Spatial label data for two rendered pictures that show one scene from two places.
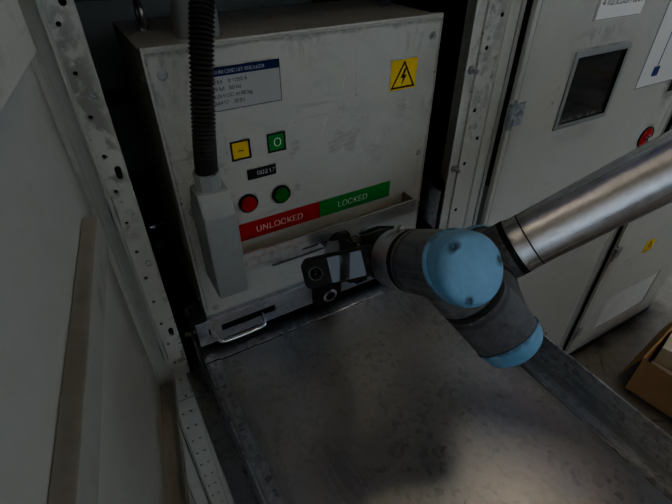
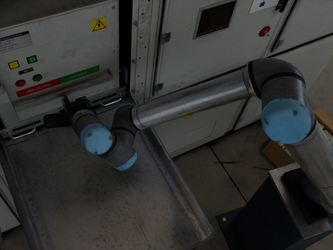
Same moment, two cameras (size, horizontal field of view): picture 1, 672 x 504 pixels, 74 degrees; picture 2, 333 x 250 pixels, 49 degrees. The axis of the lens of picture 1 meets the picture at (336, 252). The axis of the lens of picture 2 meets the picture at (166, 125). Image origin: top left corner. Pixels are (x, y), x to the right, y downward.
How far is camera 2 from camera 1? 0.75 m
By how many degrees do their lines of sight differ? 20
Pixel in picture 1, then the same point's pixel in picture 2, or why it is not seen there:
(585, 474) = (159, 206)
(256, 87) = (18, 42)
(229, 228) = (8, 106)
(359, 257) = (68, 118)
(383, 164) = (93, 59)
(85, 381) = not seen: outside the picture
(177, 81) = not seen: outside the picture
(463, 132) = (136, 45)
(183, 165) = not seen: outside the picture
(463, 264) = (93, 140)
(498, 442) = (129, 191)
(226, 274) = (9, 121)
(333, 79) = (59, 32)
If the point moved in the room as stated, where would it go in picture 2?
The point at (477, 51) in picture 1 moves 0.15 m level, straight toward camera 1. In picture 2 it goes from (137, 15) to (121, 44)
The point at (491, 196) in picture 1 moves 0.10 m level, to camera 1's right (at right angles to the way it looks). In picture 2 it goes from (158, 70) to (182, 72)
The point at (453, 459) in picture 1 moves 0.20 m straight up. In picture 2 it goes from (108, 196) to (106, 174)
